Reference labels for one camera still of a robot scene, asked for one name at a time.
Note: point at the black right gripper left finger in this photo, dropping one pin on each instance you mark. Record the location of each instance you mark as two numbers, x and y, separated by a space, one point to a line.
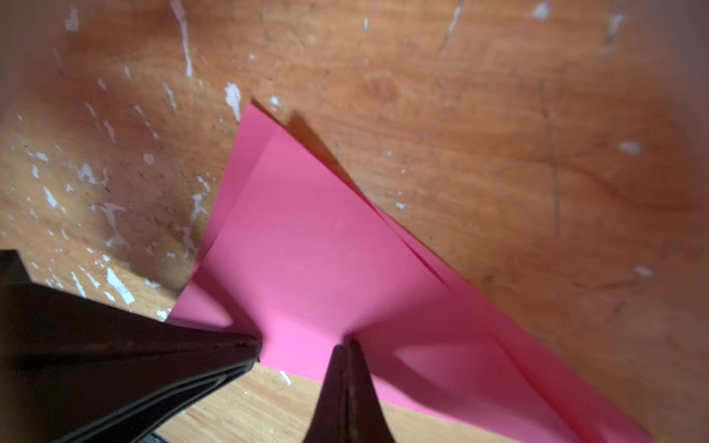
330 419

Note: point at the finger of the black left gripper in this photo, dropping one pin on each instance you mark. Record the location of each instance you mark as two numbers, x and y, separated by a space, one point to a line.
76 370

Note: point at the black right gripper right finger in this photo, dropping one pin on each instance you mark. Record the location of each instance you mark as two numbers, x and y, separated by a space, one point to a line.
365 421

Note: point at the pink square paper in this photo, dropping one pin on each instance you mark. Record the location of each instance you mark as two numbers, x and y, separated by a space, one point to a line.
295 255

